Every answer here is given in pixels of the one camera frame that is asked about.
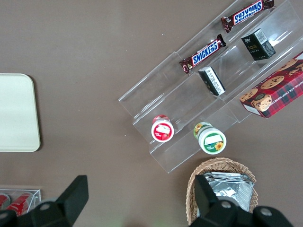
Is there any clear acrylic stepped shelf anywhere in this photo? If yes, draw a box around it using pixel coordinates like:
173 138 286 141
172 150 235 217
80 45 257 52
118 0 303 175

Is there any red Coca-Cola can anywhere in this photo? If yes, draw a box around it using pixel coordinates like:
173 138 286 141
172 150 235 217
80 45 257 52
5 192 33 216
0 193 11 211

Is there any silver foil packet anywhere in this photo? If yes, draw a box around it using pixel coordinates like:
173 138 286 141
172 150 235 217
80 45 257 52
201 172 256 213

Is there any green sunflower yogurt cup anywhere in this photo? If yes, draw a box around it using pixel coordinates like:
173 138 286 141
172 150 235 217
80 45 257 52
193 122 227 155

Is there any oval tan wicker basket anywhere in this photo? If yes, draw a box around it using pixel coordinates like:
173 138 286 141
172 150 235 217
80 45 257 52
185 157 259 227

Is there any red strawberry yogurt cup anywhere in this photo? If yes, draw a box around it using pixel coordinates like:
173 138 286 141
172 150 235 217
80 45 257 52
151 114 175 143

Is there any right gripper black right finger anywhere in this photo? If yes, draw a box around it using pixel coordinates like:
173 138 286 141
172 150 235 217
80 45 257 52
189 175 238 227

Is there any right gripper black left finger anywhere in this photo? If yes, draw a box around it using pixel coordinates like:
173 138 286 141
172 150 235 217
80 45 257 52
29 175 89 227

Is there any red tartan cookie box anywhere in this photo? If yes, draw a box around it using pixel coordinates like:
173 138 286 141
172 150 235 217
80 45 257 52
239 52 303 119

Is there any brown Snickers bar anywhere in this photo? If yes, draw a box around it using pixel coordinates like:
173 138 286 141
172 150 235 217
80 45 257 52
220 0 275 34
178 34 227 75

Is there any small black carton box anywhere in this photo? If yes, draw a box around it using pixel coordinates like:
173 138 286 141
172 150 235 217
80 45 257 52
241 28 277 61
198 66 226 96

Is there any clear acrylic can holder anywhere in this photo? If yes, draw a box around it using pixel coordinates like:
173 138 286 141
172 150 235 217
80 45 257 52
0 188 43 216

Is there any cream plastic tray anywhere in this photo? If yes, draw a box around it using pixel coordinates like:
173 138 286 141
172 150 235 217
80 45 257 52
0 73 41 153

